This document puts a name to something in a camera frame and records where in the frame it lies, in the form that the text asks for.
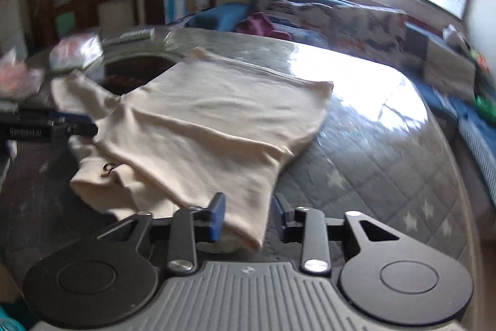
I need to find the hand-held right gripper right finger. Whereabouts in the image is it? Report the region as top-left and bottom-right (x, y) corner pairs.
(271, 195), (401, 275)

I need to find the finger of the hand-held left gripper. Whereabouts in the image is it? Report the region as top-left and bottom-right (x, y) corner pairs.
(50, 123), (99, 138)
(46, 111), (93, 124)

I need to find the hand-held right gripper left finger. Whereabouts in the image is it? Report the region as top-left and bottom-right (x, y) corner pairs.
(97, 192), (227, 275)

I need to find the cream long-sleeve shirt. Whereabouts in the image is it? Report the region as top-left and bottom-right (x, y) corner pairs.
(50, 47), (334, 250)

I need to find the pink plastic packet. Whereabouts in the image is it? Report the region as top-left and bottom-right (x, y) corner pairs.
(0, 61), (45, 99)

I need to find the white remote control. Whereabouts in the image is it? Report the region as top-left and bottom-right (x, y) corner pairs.
(103, 29), (156, 45)

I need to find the blue cabinet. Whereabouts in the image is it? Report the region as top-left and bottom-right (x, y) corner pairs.
(163, 0), (194, 25)

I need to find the blue corner sofa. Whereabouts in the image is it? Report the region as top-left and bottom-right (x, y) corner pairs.
(190, 0), (496, 208)

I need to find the purple cloth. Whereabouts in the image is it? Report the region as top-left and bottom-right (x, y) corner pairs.
(236, 12), (280, 39)

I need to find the butterfly print cushion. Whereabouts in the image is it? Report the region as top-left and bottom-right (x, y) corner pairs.
(256, 0), (338, 37)
(333, 5), (407, 52)

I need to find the blue sofa blanket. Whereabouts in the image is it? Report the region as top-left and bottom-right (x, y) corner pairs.
(426, 91), (496, 208)

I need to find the grey pillow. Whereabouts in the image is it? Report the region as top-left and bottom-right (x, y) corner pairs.
(422, 40), (477, 99)

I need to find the green plastic basin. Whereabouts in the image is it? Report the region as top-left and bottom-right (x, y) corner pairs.
(475, 94), (496, 114)

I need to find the panda plush toy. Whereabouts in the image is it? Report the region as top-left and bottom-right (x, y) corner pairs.
(442, 25), (469, 48)

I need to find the colourful plush toy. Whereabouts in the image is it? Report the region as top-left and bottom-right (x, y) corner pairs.
(469, 48), (491, 76)

